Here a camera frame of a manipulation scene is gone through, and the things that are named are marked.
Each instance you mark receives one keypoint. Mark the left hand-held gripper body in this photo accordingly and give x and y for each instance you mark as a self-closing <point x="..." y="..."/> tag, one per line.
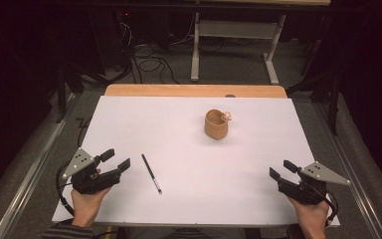
<point x="89" y="181"/>

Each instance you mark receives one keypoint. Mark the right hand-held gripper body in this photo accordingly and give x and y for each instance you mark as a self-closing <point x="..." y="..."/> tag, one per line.
<point x="303" y="192"/>

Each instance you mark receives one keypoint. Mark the black pen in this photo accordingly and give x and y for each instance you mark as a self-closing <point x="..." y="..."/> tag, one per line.
<point x="151" y="172"/>

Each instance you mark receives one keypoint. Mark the tan cup with small figure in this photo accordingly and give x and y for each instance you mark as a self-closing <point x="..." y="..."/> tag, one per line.
<point x="215" y="127"/>

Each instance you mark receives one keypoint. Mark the person's left hand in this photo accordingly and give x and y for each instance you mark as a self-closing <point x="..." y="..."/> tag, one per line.
<point x="86" y="205"/>

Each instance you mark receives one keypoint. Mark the person's right hand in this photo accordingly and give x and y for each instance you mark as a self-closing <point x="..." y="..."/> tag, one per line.
<point x="311" y="219"/>

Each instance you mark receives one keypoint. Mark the black stand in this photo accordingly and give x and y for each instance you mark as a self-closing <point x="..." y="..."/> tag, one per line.
<point x="61" y="93"/>
<point x="334" y="99"/>

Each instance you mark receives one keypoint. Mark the light wooden table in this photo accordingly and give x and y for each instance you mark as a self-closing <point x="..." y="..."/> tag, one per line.
<point x="179" y="90"/>

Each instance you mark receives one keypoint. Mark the dark device with red light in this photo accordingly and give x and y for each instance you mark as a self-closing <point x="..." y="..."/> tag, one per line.
<point x="126" y="14"/>

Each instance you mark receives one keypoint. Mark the aluminium floor rail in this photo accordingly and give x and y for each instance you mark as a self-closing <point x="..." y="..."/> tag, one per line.
<point x="354" y="189"/>
<point x="30" y="182"/>

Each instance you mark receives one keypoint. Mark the white metal frame desk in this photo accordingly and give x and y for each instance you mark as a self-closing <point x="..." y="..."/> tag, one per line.
<point x="233" y="29"/>

